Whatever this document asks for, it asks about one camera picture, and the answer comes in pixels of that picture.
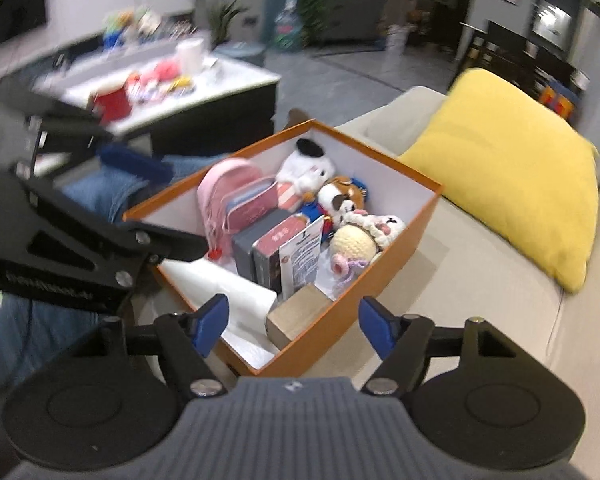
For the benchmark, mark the brown dog plush blue outfit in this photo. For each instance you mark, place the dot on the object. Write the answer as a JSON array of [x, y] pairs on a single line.
[[340, 200]]

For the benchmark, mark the brown shoe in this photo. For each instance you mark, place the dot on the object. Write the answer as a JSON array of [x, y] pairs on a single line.
[[295, 120]]

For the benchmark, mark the colourful toy figure set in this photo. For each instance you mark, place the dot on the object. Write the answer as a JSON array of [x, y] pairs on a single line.
[[130, 27]]

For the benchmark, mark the white plush with black hat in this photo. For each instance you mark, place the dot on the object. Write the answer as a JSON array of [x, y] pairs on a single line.
[[305, 170]]

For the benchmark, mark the dark grey cabinet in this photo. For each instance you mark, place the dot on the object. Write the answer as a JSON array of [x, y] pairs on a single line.
[[360, 5]]

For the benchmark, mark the round grey bin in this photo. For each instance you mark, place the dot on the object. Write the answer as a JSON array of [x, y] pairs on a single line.
[[240, 55]]

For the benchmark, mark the dark pink box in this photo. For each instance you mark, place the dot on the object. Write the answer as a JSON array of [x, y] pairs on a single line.
[[270, 265]]

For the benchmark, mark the dark grey box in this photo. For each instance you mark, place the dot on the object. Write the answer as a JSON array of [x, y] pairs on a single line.
[[245, 255]]

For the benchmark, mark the white printed box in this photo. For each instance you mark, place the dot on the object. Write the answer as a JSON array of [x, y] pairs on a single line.
[[302, 260]]

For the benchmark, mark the tall leafy potted plant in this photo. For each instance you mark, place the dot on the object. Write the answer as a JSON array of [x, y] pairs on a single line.
[[227, 15]]

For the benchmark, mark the dark dining chair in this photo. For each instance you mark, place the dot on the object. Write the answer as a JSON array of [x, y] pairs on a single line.
[[507, 50]]

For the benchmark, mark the red mug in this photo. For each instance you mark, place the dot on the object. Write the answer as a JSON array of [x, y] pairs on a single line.
[[112, 102]]

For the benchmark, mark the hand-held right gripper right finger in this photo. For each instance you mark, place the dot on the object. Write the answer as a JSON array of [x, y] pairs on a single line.
[[377, 327]]

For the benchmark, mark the pink fluffy ball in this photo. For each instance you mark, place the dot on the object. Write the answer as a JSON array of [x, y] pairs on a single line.
[[167, 70]]

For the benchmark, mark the orange cardboard box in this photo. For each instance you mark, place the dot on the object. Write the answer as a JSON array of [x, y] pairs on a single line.
[[380, 270]]

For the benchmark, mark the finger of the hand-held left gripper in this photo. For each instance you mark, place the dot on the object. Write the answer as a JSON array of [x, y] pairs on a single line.
[[180, 249], [135, 165]]

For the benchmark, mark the small yellow toy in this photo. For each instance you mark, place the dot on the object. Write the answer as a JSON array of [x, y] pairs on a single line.
[[182, 85]]

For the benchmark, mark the dark dining table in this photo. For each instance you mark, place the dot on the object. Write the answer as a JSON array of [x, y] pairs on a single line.
[[555, 67]]

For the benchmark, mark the pink card holder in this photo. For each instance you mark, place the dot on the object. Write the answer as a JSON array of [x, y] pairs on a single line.
[[252, 210]]

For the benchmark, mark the yellow cushion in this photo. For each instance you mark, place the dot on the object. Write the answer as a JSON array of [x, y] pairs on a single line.
[[505, 170]]

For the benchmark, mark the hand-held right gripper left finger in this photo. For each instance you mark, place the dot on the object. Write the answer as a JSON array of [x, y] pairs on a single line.
[[210, 325]]

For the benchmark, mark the large water jug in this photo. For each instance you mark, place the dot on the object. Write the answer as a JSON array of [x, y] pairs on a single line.
[[287, 27]]

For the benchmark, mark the small pink backpack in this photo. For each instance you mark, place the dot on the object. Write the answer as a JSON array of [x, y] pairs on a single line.
[[220, 195]]

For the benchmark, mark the marble top coffee table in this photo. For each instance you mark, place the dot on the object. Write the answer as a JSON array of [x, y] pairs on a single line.
[[230, 80]]

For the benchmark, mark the small brown cardboard box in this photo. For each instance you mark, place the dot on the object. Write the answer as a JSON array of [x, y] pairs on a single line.
[[300, 320]]

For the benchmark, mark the white toilet paper roll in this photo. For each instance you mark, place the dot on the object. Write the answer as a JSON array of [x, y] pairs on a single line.
[[190, 57]]

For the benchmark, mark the white crocheted bunny doll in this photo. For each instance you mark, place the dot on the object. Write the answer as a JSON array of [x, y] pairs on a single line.
[[352, 245]]

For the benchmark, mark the person's left leg in jeans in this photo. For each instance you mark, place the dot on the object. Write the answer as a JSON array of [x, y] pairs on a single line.
[[105, 190]]

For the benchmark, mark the beige sofa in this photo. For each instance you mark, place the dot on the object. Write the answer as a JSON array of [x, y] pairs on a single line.
[[480, 300]]

